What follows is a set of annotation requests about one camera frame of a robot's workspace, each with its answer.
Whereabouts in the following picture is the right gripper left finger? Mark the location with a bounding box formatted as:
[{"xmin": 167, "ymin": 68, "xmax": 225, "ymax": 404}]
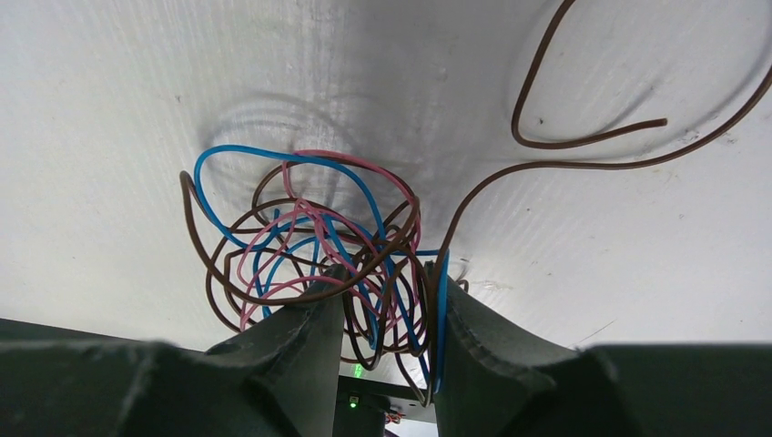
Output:
[{"xmin": 1, "ymin": 266, "xmax": 344, "ymax": 436}]

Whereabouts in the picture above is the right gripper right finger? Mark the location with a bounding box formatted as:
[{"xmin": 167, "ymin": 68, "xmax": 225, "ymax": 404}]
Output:
[{"xmin": 426, "ymin": 263, "xmax": 771, "ymax": 436}]

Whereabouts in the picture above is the blue wire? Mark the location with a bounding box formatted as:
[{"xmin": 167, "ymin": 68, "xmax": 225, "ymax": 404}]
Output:
[{"xmin": 192, "ymin": 143, "xmax": 452, "ymax": 394}]

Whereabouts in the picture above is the brown wire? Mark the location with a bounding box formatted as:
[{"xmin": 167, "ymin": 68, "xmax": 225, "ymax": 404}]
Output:
[{"xmin": 178, "ymin": 0, "xmax": 772, "ymax": 408}]

